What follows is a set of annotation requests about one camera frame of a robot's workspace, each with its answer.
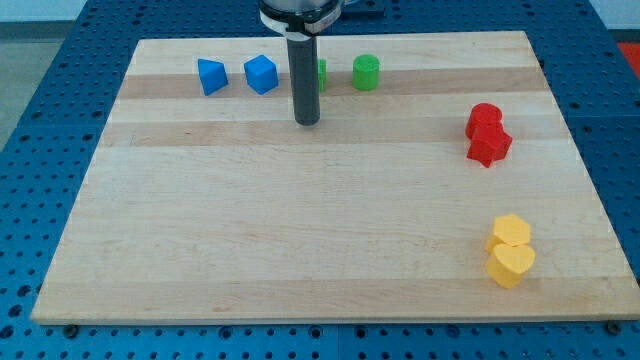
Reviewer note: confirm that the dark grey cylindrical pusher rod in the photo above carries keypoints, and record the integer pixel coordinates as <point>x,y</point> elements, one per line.
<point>303,69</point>

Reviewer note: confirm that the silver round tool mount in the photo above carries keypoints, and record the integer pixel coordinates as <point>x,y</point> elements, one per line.
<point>299,19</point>

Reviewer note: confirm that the red star block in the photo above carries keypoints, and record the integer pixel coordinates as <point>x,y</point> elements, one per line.
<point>488,143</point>

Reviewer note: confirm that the yellow hexagon block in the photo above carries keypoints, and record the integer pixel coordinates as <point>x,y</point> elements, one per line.
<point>508,230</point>

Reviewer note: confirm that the green block behind rod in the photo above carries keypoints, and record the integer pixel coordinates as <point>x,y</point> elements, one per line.
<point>322,74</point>

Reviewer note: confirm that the blue cube block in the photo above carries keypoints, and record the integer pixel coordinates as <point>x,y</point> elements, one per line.
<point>261,74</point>

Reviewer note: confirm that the green cylinder block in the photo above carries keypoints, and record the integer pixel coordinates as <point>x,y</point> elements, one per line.
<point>365,72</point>

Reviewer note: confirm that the blue triangular prism block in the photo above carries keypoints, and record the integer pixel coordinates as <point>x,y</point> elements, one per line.
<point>212,75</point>

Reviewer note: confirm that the light wooden board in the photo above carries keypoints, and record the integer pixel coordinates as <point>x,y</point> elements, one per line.
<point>221,209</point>

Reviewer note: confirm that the red cylinder block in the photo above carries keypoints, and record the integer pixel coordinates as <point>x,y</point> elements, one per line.
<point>482,114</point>

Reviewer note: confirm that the yellow heart block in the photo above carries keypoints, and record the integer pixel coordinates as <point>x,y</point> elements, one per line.
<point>507,264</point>

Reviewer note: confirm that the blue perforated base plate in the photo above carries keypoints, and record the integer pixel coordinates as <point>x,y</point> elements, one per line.
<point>46,157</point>

